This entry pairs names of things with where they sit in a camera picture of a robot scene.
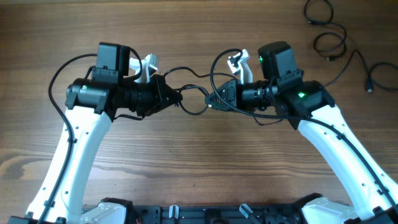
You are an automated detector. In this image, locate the black cable micro USB plug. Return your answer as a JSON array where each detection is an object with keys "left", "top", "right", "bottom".
[{"left": 162, "top": 66, "right": 240, "bottom": 116}]

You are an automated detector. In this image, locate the black cable blue USB plug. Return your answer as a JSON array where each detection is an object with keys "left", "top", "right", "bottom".
[{"left": 324, "top": 50, "right": 397, "bottom": 93}]

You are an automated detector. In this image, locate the black cable gold plug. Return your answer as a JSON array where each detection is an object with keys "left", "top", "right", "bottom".
[{"left": 303, "top": 0, "right": 347, "bottom": 62}]

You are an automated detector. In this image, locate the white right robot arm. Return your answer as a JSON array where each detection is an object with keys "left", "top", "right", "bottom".
[{"left": 205, "top": 41, "right": 397, "bottom": 223}]

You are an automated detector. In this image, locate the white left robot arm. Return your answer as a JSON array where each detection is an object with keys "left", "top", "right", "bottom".
[{"left": 9, "top": 42, "right": 182, "bottom": 223}]

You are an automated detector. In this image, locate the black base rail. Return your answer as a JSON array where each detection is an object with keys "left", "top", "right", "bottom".
[{"left": 133, "top": 204, "right": 308, "bottom": 224}]

